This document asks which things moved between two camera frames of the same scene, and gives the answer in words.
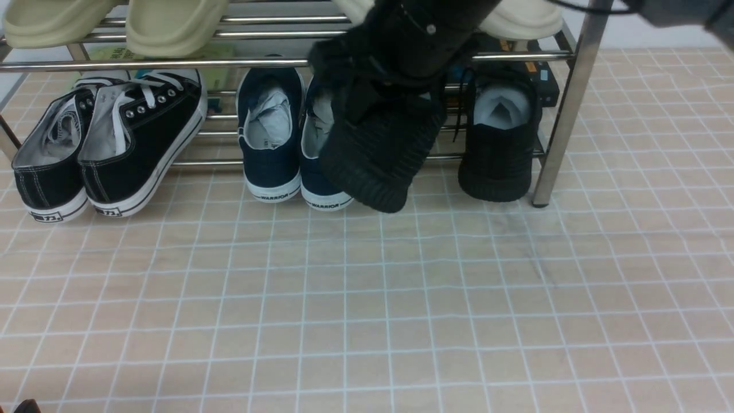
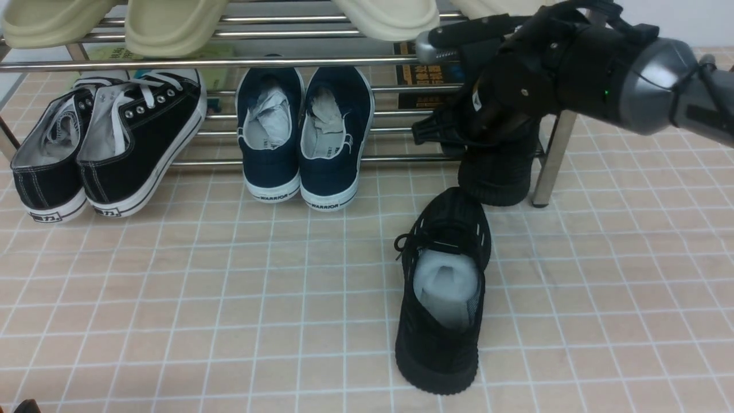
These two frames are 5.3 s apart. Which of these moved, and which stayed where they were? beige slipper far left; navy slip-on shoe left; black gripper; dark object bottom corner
Moved: black gripper
Stayed: navy slip-on shoe left; dark object bottom corner; beige slipper far left
